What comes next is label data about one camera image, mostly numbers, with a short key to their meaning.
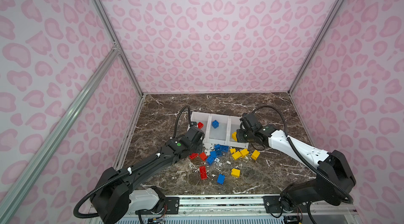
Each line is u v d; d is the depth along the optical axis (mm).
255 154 878
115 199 391
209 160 849
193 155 865
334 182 415
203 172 821
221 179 804
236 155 877
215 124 980
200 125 994
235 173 813
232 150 903
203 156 886
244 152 878
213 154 889
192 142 621
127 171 431
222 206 749
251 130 653
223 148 908
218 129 1001
